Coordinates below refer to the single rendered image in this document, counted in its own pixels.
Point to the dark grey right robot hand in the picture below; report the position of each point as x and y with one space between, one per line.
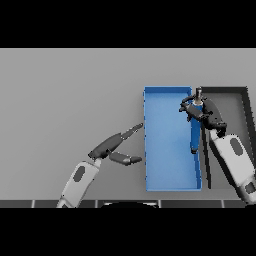
208 115

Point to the dark grey bin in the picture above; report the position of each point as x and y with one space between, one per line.
230 110

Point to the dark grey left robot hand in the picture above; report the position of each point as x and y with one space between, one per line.
110 143

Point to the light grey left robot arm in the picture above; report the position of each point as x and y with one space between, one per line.
77 183

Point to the dark strip with pale lines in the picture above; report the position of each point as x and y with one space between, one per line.
186 203

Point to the blue pipe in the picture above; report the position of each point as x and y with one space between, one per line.
196 133

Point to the blue bin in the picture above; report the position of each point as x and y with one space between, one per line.
166 140

